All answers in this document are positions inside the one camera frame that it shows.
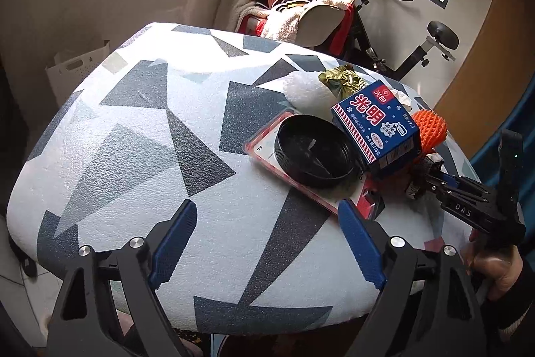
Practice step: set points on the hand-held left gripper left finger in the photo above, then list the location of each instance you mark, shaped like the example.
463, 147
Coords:
175, 240

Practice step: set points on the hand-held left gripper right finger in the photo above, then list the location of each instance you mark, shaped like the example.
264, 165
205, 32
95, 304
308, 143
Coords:
361, 244

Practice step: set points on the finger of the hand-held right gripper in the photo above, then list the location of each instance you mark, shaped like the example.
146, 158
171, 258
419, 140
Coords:
455, 207
439, 166

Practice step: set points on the orange foam net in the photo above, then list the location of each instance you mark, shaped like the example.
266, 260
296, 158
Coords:
428, 129

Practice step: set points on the gold foil wrapper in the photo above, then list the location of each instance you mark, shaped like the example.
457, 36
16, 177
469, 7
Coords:
342, 79

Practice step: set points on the white foam net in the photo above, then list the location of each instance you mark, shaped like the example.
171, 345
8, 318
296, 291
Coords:
305, 93

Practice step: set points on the person's right hand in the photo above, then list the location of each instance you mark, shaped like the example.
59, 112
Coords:
497, 273

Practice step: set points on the blue carton box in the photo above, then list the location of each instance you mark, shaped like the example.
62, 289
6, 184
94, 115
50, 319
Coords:
376, 122

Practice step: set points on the crumpled white paper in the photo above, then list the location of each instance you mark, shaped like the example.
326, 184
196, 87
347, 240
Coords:
402, 97

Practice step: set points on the black round lid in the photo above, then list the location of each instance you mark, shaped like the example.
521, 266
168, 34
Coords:
313, 156

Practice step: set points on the red-edged flat package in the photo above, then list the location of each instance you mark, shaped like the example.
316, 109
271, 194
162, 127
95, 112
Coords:
263, 143

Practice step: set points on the wooden door panel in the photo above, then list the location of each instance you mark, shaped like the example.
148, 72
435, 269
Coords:
493, 47

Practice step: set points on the black exercise bike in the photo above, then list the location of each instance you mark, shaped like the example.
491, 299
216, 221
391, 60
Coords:
368, 43

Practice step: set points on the red garment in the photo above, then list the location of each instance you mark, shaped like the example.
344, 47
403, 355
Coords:
345, 26

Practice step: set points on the beige leather chair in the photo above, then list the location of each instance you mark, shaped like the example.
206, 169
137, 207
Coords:
319, 20

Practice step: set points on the white laundry basket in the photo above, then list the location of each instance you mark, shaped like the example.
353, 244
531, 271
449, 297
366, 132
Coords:
71, 72

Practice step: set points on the white fleece blanket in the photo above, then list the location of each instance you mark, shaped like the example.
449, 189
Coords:
284, 24

